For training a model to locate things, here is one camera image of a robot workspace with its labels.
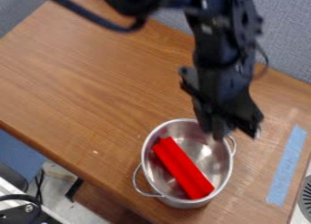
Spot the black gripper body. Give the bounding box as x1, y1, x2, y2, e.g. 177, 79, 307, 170
178, 66, 264, 138

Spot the red rectangular block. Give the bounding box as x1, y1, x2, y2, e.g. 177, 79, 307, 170
152, 137, 214, 199

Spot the black device with handle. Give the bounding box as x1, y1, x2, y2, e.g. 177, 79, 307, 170
0, 194, 61, 224

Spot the blue tape strip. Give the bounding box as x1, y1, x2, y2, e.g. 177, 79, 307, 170
265, 126, 307, 207

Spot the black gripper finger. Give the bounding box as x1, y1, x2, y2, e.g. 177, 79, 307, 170
192, 98, 212, 133
210, 117, 236, 140

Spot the black cable under table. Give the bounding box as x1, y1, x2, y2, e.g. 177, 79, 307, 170
33, 168, 46, 205

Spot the silver metal pot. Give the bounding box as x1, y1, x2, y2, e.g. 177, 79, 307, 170
134, 118, 236, 209

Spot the grey fan grille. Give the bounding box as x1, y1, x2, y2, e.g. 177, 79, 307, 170
297, 175, 311, 222

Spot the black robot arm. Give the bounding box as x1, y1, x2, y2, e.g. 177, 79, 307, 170
50, 0, 264, 139

